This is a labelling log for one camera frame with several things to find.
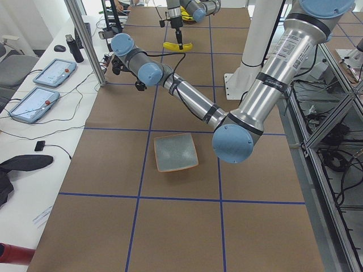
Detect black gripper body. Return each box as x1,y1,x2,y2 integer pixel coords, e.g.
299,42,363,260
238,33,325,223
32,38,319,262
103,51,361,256
170,15,182,29
134,80,147,91

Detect yellow banana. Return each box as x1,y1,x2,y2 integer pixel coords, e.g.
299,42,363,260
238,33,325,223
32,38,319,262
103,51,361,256
163,42,193,52

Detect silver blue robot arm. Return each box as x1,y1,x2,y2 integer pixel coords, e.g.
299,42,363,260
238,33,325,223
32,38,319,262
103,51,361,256
111,1,355,163
159,1,221,52

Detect brown woven basket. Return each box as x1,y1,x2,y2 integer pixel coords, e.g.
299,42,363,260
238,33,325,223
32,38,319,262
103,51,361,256
180,6,197,24

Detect square blue ceramic plate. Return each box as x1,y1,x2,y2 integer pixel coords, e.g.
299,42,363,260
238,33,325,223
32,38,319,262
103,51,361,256
154,133,199,172

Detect black tripod stand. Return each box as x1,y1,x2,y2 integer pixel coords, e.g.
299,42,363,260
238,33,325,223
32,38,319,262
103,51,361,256
102,0,123,34

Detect black water bottle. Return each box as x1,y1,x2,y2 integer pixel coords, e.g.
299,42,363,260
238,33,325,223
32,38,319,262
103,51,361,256
65,34,84,63

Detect upper blue teach pendant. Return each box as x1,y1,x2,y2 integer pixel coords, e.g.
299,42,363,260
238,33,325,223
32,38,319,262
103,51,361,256
32,58,77,88

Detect blue teach pendant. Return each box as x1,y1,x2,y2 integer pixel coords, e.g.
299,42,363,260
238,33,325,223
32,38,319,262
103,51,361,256
32,58,77,88
8,87,60,124

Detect black computer mouse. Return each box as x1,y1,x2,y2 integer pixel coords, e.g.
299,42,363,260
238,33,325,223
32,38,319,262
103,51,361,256
53,45,66,52

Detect lower blue teach pendant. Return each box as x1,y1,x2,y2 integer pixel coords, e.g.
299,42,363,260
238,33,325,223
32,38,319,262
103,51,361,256
8,87,60,124

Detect small black box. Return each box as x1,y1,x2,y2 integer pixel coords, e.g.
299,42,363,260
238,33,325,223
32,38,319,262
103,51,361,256
34,141,45,152

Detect grey office chair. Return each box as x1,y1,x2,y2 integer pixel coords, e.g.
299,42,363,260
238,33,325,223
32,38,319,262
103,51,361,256
0,42,39,111

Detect black cloth bag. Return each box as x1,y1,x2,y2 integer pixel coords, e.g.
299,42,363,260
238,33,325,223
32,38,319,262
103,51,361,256
1,155,54,205

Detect red cylinder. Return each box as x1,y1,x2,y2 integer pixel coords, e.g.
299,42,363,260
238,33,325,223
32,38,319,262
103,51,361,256
1,243,35,265

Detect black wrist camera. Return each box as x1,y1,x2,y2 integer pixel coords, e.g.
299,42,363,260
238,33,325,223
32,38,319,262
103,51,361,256
111,56,124,75

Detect white camera mast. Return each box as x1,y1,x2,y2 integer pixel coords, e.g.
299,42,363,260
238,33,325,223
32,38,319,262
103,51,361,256
224,0,285,100

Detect aluminium frame post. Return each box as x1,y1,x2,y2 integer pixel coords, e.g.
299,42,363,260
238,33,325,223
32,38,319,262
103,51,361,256
64,0,106,87

